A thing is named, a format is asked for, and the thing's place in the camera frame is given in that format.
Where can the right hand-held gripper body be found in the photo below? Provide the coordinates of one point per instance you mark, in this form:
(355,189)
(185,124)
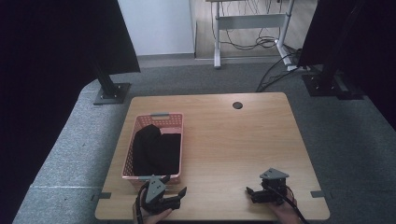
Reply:
(274,186)

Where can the pink plastic basket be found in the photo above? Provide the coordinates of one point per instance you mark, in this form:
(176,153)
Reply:
(174,121)

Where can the white desk frame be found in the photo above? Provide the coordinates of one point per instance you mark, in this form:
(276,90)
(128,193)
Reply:
(249,22)

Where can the person's left hand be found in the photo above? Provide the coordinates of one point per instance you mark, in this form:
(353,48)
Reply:
(152,218)

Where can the grey table edge clip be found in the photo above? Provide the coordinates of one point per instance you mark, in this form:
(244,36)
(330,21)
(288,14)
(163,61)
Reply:
(104,195)
(317,194)

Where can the person's right hand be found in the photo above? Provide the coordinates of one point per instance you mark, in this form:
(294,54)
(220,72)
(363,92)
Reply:
(286,214)

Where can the black curtain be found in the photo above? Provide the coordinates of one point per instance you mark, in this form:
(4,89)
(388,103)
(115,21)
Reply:
(46,77)
(373,46)

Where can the black cloth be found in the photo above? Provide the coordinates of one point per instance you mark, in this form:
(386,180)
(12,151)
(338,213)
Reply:
(155,152)

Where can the black round table grommet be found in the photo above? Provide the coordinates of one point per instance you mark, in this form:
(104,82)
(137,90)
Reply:
(237,105)

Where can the black metal stand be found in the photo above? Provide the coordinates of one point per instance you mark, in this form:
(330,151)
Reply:
(327,81)
(112,92)

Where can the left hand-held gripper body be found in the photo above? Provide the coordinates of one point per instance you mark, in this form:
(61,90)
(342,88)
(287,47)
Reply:
(154,189)

